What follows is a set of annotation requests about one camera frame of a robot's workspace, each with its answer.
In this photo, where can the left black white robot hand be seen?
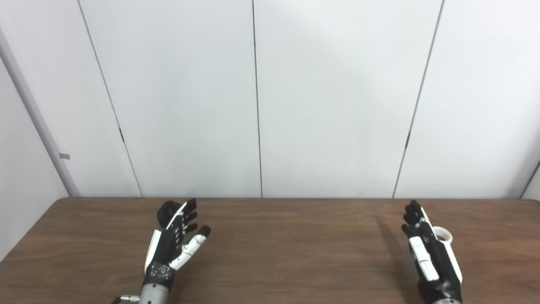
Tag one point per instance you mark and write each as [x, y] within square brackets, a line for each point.
[168, 249]

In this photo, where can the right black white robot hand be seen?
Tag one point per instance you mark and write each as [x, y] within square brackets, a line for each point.
[436, 270]

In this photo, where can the gray wall corner post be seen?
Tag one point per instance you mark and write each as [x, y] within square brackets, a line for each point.
[38, 122]

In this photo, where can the round black plastic part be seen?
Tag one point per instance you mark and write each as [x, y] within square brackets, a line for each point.
[165, 213]

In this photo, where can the black wall panel clip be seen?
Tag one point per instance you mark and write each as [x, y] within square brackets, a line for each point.
[407, 140]
[122, 135]

